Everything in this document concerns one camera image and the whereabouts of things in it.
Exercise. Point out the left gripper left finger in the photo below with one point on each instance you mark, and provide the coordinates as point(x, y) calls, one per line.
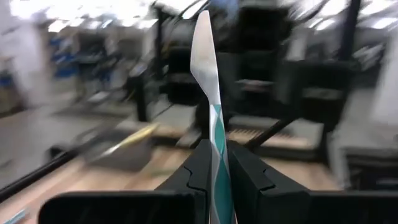
point(140, 208)

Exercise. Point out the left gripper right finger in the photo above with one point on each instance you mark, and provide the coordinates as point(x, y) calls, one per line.
point(295, 208)

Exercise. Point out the teal patterned table knife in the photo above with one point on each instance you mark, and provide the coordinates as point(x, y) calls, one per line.
point(205, 62)
point(15, 216)

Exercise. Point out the grey plastic bin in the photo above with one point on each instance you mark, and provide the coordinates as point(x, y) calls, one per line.
point(124, 158)

